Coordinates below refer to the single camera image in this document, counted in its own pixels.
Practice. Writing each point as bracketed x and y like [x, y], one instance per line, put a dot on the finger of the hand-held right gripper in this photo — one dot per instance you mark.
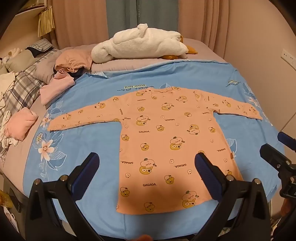
[288, 139]
[272, 157]

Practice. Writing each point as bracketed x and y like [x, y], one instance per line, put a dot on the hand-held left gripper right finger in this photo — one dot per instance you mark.
[205, 172]

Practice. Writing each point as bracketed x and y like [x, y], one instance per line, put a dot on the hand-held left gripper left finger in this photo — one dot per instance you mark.
[85, 172]

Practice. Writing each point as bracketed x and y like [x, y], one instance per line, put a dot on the pink cartoon print shirt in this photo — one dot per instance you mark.
[161, 139]

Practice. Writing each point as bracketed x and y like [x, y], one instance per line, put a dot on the blue floral blanket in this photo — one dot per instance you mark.
[97, 143]

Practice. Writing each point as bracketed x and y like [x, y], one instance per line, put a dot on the pink folded garment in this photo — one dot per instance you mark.
[20, 124]

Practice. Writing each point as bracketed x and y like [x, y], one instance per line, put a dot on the yellow packet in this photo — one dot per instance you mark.
[4, 199]

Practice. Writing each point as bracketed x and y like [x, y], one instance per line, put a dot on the light pink folded cloth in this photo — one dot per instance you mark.
[55, 89]

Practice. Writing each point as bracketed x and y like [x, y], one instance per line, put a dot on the white patterned cloth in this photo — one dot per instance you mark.
[5, 129]

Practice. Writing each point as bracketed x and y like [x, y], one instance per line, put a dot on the dark cloth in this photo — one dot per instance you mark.
[69, 72]

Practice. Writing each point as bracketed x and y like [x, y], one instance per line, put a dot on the grey pillow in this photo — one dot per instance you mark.
[45, 68]

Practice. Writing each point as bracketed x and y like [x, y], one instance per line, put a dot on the salmon crumpled cloth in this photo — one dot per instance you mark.
[74, 59]

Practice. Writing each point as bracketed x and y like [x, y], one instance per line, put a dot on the lilac pillow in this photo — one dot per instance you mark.
[124, 64]

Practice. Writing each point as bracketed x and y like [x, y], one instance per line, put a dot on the olive green pillow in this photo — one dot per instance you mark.
[19, 60]

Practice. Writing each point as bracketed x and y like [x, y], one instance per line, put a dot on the dark plaid pillow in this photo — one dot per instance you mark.
[40, 45]

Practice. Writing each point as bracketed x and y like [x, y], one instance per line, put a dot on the white plush goose toy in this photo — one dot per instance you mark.
[138, 46]

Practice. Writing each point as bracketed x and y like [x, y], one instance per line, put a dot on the pink curtain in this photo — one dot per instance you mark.
[203, 20]
[78, 23]

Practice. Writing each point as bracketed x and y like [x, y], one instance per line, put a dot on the yellow striped hanging cloth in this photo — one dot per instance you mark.
[46, 22]

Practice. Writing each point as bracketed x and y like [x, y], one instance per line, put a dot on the grey-blue curtain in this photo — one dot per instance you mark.
[143, 16]

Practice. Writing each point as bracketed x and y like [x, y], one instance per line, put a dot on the white wall socket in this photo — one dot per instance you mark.
[288, 56]

